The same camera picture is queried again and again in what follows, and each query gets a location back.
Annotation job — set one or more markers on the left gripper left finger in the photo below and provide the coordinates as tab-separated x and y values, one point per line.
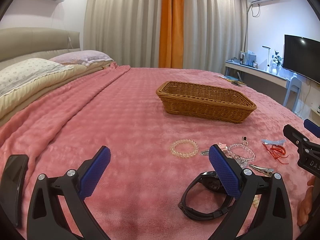
46	219

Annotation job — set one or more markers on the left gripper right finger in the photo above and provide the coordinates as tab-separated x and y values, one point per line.
273	217

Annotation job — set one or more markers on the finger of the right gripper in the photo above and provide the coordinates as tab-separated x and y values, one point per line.
298	139
312	127

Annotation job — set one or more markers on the light blue hair clip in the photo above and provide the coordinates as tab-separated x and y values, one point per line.
273	142

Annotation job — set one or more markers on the silver alligator hair clip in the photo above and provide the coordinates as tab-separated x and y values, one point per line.
266	171

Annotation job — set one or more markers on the black smart watch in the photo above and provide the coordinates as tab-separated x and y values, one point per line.
205	198

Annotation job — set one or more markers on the pink bow hair clip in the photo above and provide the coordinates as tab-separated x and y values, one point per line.
223	148

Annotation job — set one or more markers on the person's right hand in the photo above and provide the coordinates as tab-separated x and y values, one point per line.
306	204

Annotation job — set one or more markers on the light blue chair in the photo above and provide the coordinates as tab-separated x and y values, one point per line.
293	85

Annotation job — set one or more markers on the white desk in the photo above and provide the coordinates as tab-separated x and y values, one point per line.
278	80

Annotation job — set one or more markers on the black television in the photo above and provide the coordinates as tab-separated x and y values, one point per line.
301	55

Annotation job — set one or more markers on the white desk lamp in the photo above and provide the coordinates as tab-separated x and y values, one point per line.
268	58

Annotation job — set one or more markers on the white vase with plant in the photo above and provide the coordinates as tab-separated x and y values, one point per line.
276	63

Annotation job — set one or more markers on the brown wicker basket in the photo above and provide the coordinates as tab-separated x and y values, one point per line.
204	101

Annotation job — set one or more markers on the booklets on bed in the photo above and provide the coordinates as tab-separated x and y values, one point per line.
232	80

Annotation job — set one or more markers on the items on desk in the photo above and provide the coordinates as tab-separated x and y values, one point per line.
247	58

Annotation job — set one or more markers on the beige folded quilt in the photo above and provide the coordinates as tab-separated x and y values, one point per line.
19	99

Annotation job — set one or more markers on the pink bed blanket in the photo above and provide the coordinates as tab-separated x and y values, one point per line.
137	196

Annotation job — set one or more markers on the white floral pillow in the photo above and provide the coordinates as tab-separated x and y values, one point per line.
22	73

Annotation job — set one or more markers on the lilac pillow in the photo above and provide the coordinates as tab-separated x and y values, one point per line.
83	57

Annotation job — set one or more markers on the beige padded headboard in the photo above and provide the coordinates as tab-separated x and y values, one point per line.
23	41

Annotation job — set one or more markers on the orange curtain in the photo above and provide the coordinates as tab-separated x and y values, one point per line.
171	39

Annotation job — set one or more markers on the beige curtain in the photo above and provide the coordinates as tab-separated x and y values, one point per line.
129	30

